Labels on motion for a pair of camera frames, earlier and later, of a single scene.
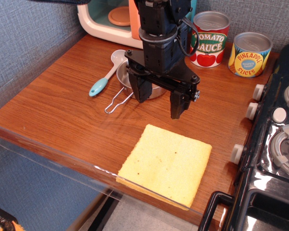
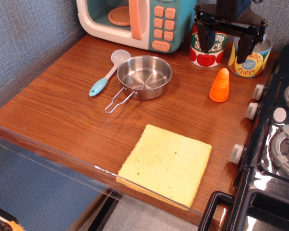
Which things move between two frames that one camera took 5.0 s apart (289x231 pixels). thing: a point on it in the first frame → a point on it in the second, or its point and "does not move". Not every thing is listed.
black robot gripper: (165, 64) → (236, 16)
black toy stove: (265, 197) does not move
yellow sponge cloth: (165, 165) does not move
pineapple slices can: (249, 54) does not move
